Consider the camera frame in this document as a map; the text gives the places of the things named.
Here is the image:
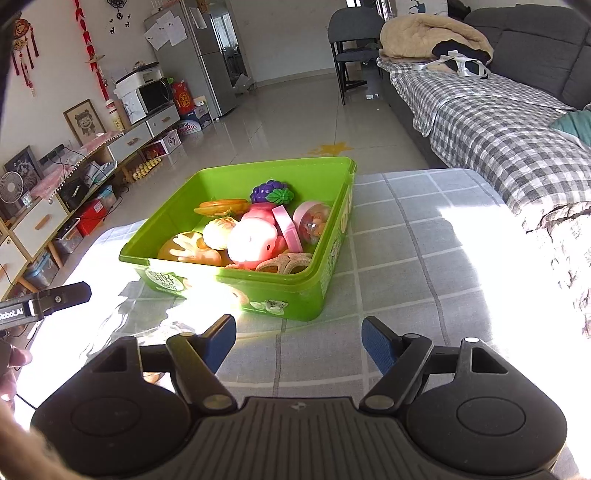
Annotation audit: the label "grey starfish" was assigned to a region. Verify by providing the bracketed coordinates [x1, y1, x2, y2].
[256, 252, 312, 275]

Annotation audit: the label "orange toy plate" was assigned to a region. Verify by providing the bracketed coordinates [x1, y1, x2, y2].
[193, 199, 252, 218]

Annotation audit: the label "pink card box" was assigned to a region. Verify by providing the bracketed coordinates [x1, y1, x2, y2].
[272, 205, 304, 253]

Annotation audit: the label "pink round toy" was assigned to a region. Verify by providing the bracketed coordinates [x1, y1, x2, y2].
[293, 201, 331, 245]

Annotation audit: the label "orange toy hand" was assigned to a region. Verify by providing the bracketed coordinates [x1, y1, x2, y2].
[202, 216, 238, 250]

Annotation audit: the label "person's left hand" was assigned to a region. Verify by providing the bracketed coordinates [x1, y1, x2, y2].
[0, 340, 32, 410]

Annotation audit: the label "white wooden sideboard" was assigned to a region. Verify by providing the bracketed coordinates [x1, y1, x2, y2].
[1, 102, 179, 299]

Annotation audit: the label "red storage box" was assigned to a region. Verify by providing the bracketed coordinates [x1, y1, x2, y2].
[76, 199, 108, 237]

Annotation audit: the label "small white fan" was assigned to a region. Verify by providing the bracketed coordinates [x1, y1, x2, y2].
[0, 171, 24, 205]

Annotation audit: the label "dark framed picture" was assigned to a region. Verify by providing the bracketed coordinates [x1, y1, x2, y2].
[4, 147, 43, 191]

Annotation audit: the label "grey checkered tablecloth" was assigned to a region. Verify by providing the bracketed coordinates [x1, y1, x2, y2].
[13, 168, 591, 480]

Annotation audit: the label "yellow toy bread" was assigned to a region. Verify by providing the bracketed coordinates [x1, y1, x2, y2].
[157, 231, 222, 267]

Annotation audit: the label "framed cartoon picture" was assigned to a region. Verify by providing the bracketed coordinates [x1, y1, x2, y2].
[63, 99, 106, 145]

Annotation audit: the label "green plastic bin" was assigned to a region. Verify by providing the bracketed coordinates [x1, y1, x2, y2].
[119, 157, 356, 321]

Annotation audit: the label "white microwave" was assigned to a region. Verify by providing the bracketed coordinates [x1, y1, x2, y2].
[114, 62, 172, 124]

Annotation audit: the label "red hanging banner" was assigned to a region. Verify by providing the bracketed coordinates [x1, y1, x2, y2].
[73, 0, 110, 102]

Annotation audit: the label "purple toy grapes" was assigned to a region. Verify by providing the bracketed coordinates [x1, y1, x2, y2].
[250, 180, 294, 205]

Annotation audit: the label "red chinese knot decoration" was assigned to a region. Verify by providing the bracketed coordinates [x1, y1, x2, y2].
[11, 13, 39, 96]

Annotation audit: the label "sofa with checkered cover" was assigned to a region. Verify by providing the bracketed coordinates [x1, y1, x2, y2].
[377, 4, 590, 325]

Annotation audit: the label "silver refrigerator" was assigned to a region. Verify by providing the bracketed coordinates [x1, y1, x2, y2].
[143, 1, 238, 120]

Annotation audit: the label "beige blanket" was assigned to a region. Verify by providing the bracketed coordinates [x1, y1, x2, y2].
[379, 14, 494, 79]

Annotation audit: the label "dark chair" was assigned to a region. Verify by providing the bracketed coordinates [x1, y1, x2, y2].
[328, 7, 384, 105]

